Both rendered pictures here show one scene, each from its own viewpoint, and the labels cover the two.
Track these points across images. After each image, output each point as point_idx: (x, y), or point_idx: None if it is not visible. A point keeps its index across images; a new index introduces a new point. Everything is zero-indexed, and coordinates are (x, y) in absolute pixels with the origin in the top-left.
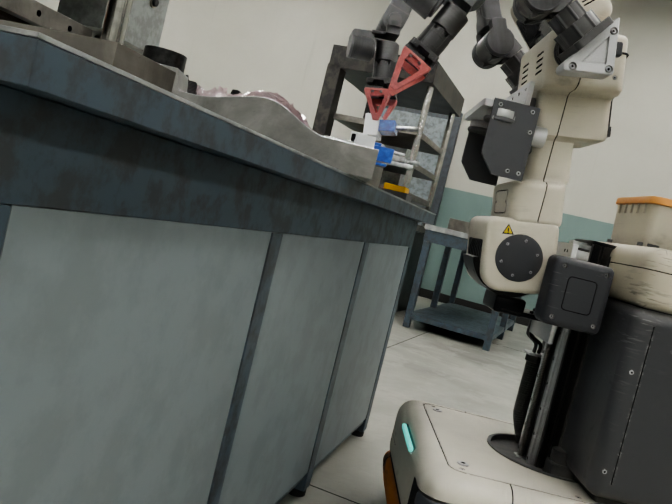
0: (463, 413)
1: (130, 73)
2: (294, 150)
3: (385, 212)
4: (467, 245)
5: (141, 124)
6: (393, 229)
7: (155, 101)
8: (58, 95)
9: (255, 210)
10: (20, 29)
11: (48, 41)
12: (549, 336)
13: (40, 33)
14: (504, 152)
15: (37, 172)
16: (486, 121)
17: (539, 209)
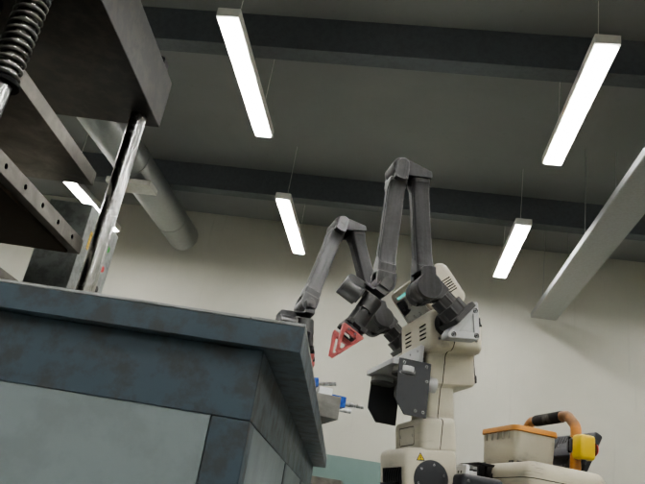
0: None
1: None
2: (317, 396)
3: (307, 454)
4: (381, 475)
5: (305, 375)
6: (307, 471)
7: (308, 361)
8: (301, 357)
9: (285, 443)
10: (294, 323)
11: (305, 328)
12: None
13: (305, 325)
14: (411, 397)
15: (260, 405)
16: (393, 375)
17: (440, 439)
